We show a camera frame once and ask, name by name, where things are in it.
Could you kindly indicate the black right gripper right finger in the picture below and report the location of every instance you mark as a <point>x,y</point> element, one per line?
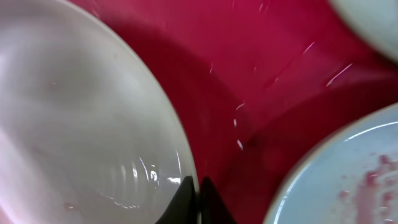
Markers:
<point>213,210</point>

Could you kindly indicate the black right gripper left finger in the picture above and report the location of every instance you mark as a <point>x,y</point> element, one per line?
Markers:
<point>183,207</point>

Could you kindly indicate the white plate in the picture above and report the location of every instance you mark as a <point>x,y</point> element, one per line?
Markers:
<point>87,133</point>

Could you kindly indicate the red tray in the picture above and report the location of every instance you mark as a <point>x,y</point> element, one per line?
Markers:
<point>256,84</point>

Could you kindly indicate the light blue near plate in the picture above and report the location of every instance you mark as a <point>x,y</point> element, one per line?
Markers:
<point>349,178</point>

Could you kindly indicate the light blue plate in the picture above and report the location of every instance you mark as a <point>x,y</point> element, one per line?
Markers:
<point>349,178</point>
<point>375,21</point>

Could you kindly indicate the light blue far plate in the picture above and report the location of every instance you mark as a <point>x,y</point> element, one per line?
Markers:
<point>375,21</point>

